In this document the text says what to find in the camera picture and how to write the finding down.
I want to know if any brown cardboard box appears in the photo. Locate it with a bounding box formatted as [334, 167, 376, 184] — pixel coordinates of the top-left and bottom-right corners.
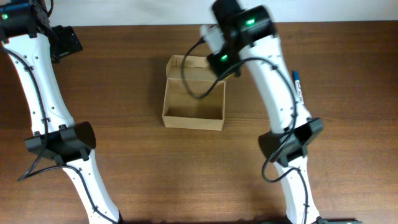
[162, 55, 226, 131]

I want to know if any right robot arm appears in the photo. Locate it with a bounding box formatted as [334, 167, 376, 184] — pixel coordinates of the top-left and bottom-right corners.
[201, 1, 323, 223]

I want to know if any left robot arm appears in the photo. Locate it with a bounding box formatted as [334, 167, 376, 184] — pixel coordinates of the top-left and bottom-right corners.
[1, 1, 123, 223]

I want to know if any blue whiteboard marker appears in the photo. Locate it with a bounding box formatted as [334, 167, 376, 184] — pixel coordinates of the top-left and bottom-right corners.
[292, 70, 304, 104]

